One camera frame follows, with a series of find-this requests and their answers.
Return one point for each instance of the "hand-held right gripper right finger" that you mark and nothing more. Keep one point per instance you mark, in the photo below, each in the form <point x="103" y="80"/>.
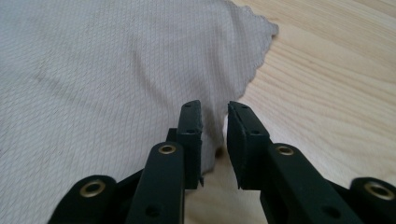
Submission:
<point x="280" y="180"/>

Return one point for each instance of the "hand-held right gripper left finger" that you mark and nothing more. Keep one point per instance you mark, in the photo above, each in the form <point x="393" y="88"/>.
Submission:
<point x="168" y="174"/>

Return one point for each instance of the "beige mesh cloth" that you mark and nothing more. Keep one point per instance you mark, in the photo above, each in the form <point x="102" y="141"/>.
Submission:
<point x="93" y="77"/>

